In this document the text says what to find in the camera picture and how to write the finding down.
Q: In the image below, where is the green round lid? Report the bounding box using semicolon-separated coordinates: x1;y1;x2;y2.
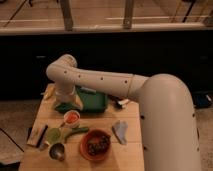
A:
45;128;61;144

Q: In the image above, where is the orange bowl with grapes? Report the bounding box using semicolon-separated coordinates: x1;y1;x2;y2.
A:
79;129;111;162

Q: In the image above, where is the small black white object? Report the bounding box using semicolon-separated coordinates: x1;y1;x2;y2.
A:
116;99;130;108

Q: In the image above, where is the grey folded cloth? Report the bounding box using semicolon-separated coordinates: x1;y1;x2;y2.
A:
112;121;128;145

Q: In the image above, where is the dark green cloth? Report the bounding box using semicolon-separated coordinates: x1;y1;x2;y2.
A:
55;103;77;114

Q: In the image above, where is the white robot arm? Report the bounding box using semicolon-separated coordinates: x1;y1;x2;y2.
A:
46;54;202;171

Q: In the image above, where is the small metal cup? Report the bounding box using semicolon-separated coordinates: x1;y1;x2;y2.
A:
49;143;65;161

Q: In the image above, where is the black marker pen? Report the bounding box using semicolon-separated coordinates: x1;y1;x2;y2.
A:
36;125;48;148

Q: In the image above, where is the white paper cup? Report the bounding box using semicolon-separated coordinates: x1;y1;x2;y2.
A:
64;110;80;128

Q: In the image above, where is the green plastic tray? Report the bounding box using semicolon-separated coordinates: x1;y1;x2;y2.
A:
76;87;108;113

